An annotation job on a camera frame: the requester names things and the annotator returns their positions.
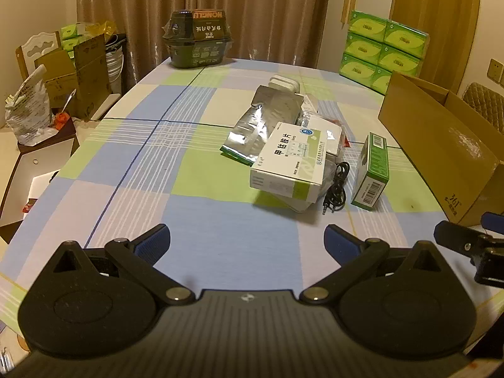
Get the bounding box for yellow curtain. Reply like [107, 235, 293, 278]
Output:
[390, 0, 483, 95]

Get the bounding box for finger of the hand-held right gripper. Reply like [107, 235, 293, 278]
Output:
[481, 212, 504, 232]
[433, 220, 495, 261]

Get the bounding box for wooden stick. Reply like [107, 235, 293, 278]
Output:
[341, 0, 358, 30]

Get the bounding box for brown side table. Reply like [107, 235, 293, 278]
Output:
[0, 118, 79, 245]

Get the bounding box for silver foil pouch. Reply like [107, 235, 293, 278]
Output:
[220, 84, 304, 167]

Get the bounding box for black audio cable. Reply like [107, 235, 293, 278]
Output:
[321, 161, 351, 215]

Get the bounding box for white printed plastic bag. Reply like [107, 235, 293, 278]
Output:
[5, 64, 54, 145]

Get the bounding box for yellow plastic bag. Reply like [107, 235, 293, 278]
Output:
[84, 20, 119, 38]

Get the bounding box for green medicine box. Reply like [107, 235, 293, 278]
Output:
[350, 132, 390, 210]

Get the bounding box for brown cardboard carton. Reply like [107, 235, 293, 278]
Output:
[35, 33, 111, 123]

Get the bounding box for white plastic case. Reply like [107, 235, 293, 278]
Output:
[269, 76, 299, 95]

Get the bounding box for white medicine box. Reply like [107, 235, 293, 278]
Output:
[249, 121, 329, 203]

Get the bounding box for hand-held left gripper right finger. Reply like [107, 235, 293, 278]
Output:
[300, 224, 444, 305]

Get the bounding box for dark green plastic container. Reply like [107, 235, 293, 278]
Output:
[163, 8, 234, 69]

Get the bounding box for stack of green tissue packs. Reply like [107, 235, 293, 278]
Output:
[339, 10, 431, 96]

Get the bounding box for cardboard box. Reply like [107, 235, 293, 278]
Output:
[378, 70, 504, 227]

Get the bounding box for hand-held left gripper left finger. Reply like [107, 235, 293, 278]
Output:
[51, 224, 193, 305]

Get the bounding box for wall socket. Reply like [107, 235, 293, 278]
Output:
[488, 58, 504, 87]

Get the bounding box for white chair back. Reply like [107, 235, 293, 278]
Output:
[16, 31, 64, 81]

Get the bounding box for green packets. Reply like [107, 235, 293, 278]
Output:
[60, 24, 89, 60]

